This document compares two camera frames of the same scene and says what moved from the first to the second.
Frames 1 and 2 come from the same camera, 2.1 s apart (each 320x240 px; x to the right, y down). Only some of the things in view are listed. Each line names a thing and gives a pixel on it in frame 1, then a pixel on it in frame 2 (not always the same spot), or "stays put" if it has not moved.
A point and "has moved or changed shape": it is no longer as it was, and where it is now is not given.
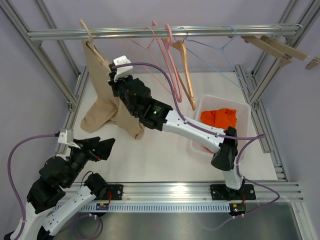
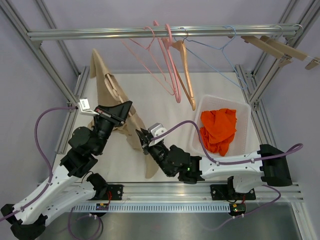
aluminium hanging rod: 267,29 stays put
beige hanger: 97,54 → 112,85
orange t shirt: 221,118 stays put
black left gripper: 102,148 → 116,114
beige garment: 108,106 has moved or changed shape
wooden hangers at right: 285,52 stays put
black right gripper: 114,85 → 144,137
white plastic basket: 243,110 stays put
